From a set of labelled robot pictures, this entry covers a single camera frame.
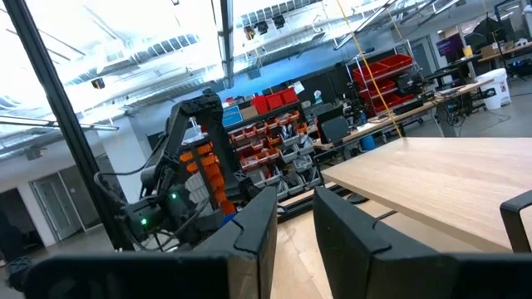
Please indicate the white plastic bucket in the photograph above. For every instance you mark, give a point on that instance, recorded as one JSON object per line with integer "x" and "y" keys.
{"x": 494, "y": 89}

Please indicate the rack of orange bins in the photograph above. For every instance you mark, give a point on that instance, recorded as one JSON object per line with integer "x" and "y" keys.
{"x": 214, "y": 172}

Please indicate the blue sign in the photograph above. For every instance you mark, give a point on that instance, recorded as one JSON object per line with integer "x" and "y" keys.
{"x": 232, "y": 116}

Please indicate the black office chair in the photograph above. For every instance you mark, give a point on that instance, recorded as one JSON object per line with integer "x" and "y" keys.
{"x": 332, "y": 124}

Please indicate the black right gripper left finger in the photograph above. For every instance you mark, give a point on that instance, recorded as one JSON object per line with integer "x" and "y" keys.
{"x": 232, "y": 270}

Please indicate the red bin shelving unit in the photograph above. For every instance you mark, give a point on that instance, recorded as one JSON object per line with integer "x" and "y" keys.
{"x": 380, "y": 70}

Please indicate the cardboard box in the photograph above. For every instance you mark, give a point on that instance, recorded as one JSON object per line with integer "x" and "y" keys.
{"x": 249, "y": 113}

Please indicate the black aluminium rig frame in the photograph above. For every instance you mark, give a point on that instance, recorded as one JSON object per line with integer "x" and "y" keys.
{"x": 62, "y": 112}

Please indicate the long wooden workbench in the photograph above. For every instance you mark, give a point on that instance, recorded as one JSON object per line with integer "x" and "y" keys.
{"x": 395, "y": 118}

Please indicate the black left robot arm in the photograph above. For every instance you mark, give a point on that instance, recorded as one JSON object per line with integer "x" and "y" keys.
{"x": 191, "y": 110}

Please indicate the purple lit monitor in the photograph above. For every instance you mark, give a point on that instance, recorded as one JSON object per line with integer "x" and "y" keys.
{"x": 449, "y": 45}

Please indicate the rack of small parts bins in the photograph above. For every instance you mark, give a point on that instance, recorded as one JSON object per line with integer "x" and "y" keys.
{"x": 274, "y": 158}

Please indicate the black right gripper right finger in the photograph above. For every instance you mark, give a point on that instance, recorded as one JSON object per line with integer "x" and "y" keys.
{"x": 365, "y": 270}

